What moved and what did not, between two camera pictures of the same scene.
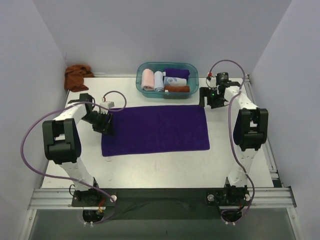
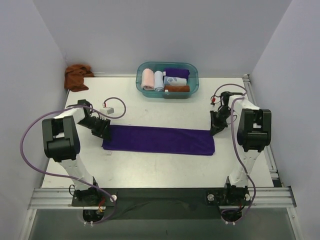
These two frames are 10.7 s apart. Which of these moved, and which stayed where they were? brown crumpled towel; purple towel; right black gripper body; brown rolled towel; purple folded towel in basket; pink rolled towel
Moved: purple towel; right black gripper body
Stayed: brown rolled towel; pink rolled towel; purple folded towel in basket; brown crumpled towel
